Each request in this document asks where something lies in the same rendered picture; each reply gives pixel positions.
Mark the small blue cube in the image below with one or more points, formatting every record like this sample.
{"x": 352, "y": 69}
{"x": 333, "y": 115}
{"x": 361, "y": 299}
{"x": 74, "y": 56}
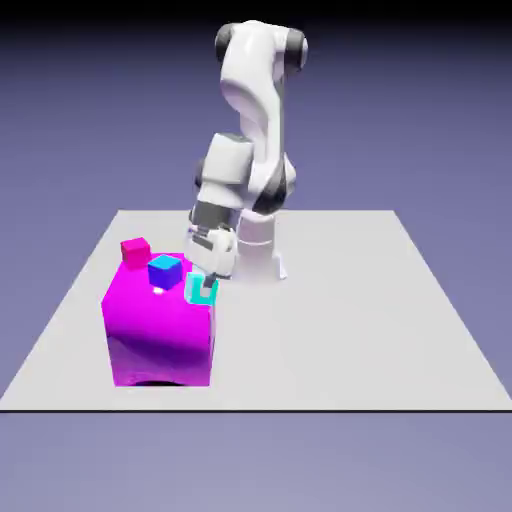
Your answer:
{"x": 164, "y": 272}

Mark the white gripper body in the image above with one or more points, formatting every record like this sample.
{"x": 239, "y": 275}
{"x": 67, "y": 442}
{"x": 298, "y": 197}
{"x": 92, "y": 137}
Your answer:
{"x": 214, "y": 254}

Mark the small cyan cube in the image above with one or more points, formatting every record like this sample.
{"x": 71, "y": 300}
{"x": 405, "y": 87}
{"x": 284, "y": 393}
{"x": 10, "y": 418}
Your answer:
{"x": 193, "y": 288}

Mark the small pink cube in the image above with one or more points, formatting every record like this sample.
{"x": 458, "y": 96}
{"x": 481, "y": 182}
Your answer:
{"x": 136, "y": 252}

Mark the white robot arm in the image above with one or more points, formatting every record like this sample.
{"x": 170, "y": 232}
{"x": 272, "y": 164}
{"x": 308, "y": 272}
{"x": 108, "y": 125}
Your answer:
{"x": 256, "y": 120}

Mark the large magenta box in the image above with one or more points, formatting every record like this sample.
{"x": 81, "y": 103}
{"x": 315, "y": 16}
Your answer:
{"x": 158, "y": 332}

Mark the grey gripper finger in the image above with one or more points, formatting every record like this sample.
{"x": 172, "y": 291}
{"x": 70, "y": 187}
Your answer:
{"x": 207, "y": 285}

